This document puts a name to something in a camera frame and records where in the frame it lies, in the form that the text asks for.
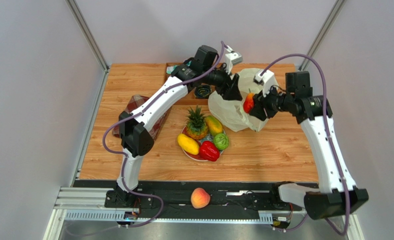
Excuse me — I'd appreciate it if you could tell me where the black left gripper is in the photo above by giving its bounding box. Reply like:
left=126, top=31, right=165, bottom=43
left=201, top=61, right=241, bottom=101

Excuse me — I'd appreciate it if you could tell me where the red orange fake apple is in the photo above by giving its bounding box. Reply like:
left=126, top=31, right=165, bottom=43
left=243, top=92, right=255, bottom=114

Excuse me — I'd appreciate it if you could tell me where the translucent white plastic bag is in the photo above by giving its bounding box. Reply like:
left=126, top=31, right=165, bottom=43
left=208, top=68, right=268, bottom=132

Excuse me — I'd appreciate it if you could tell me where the yellow fake mango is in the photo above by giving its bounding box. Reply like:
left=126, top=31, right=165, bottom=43
left=205, top=115, right=223, bottom=136

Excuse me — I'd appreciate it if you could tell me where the fake pineapple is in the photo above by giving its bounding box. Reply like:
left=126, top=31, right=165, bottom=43
left=186, top=105, right=209, bottom=140

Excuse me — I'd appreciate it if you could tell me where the red fake bell pepper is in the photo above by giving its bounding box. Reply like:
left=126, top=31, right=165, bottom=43
left=199, top=140, right=220, bottom=162

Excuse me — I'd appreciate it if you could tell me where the yellow fake bell pepper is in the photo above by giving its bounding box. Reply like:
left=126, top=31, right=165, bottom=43
left=177, top=133, right=200, bottom=155

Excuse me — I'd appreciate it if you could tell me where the fake peach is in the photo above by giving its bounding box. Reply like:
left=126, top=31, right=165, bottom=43
left=190, top=187, right=211, bottom=209

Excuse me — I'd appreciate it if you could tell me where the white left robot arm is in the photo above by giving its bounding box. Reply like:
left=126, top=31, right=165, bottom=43
left=114, top=45, right=243, bottom=202

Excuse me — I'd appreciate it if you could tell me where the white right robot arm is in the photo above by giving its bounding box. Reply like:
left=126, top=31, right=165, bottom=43
left=249, top=70, right=369, bottom=220

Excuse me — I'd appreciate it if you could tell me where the wooden compartment tray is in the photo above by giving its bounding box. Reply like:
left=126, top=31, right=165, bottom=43
left=164, top=62, right=208, bottom=106

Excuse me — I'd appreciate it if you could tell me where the teal white sock left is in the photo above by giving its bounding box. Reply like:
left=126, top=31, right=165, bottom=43
left=166, top=59, right=191, bottom=75

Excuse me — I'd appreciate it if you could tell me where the red plaid cloth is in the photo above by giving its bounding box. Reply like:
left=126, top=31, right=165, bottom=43
left=112, top=94, right=171, bottom=141

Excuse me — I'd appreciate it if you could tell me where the black yellow cable coil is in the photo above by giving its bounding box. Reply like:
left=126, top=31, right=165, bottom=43
left=194, top=84, right=213, bottom=100

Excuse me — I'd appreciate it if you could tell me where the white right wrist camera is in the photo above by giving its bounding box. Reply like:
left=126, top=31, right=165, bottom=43
left=253, top=69, right=278, bottom=97

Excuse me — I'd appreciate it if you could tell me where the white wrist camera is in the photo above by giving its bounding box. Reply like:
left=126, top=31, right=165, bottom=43
left=224, top=45, right=243, bottom=75
left=253, top=69, right=278, bottom=97

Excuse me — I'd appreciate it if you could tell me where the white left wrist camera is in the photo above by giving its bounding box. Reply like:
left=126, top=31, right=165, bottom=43
left=224, top=45, right=243, bottom=75

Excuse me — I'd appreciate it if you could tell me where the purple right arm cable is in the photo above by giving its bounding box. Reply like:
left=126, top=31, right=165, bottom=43
left=258, top=53, right=351, bottom=237

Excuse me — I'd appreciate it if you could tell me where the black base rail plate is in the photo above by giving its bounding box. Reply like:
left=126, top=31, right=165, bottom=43
left=74, top=180, right=303, bottom=221

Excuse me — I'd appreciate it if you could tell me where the aluminium frame post right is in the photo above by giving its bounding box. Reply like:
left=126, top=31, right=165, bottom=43
left=306, top=0, right=347, bottom=58

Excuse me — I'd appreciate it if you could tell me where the aluminium frame post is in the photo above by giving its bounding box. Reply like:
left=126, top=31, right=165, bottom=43
left=306, top=0, right=347, bottom=58
left=66, top=0, right=110, bottom=72

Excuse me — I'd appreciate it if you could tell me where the aluminium frame post left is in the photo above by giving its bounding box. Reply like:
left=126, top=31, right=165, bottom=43
left=66, top=0, right=110, bottom=72

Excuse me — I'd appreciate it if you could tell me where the white slotted cable duct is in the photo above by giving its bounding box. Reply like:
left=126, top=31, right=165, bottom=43
left=64, top=210, right=274, bottom=225

